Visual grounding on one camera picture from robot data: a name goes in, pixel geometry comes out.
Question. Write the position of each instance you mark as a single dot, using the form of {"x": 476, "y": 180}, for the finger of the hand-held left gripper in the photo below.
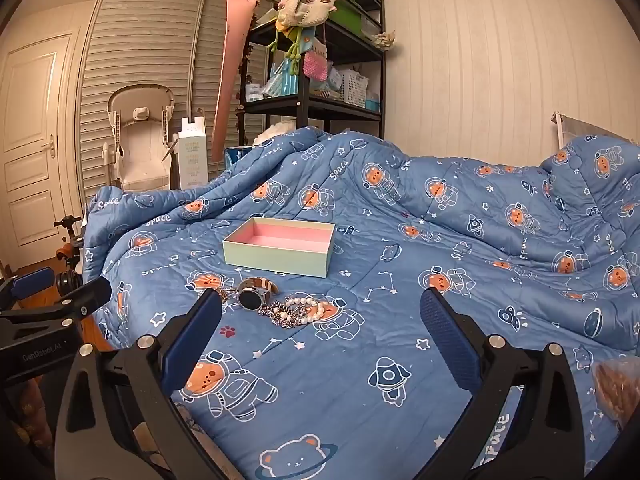
{"x": 32, "y": 280}
{"x": 85, "y": 300}

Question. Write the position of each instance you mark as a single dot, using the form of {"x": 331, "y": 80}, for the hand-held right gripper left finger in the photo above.
{"x": 195, "y": 340}

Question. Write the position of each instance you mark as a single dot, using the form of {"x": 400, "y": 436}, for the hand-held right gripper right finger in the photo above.
{"x": 445, "y": 340}

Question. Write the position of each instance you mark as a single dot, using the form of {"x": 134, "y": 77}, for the green box with pink lining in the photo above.
{"x": 275, "y": 260}

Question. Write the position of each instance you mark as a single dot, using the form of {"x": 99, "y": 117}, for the black metal stand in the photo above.
{"x": 70, "y": 255}

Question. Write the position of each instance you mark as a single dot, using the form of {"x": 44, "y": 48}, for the blue astronaut bear printed blanket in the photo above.
{"x": 400, "y": 270}

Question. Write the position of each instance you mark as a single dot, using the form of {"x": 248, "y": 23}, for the white panelled door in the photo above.
{"x": 35, "y": 160}

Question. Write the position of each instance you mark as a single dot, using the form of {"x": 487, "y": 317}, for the white high chair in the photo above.
{"x": 140, "y": 150}

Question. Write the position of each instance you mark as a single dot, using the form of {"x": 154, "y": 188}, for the tall white carton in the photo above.
{"x": 191, "y": 160}

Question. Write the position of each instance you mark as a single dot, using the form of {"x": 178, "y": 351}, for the orange textured cloth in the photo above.
{"x": 617, "y": 385}

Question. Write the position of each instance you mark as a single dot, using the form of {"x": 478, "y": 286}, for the blue cardboard box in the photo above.
{"x": 235, "y": 156}

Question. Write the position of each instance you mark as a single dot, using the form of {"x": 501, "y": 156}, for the white fluffy cushion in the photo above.
{"x": 275, "y": 131}

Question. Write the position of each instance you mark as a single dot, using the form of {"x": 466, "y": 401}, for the louvered closet doors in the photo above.
{"x": 135, "y": 35}

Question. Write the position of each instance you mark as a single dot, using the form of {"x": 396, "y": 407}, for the white plastic basket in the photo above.
{"x": 354, "y": 90}

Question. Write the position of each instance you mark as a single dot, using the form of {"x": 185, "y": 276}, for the long pink cardboard piece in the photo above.
{"x": 227, "y": 75}

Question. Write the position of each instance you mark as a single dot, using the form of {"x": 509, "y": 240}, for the blue striped gift bag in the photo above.
{"x": 285, "y": 80}

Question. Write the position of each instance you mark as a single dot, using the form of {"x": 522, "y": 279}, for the black metal shelf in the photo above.
{"x": 304, "y": 85}

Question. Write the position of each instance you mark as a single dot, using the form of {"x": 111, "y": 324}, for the pink crocheted pouch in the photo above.
{"x": 315, "y": 65}

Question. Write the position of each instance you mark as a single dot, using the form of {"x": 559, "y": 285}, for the dried flower bunch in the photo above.
{"x": 385, "y": 38}

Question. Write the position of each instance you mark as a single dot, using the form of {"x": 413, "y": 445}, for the green hanging toy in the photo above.
{"x": 292, "y": 45}

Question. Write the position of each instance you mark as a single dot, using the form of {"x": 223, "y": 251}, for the green handbag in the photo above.
{"x": 350, "y": 15}

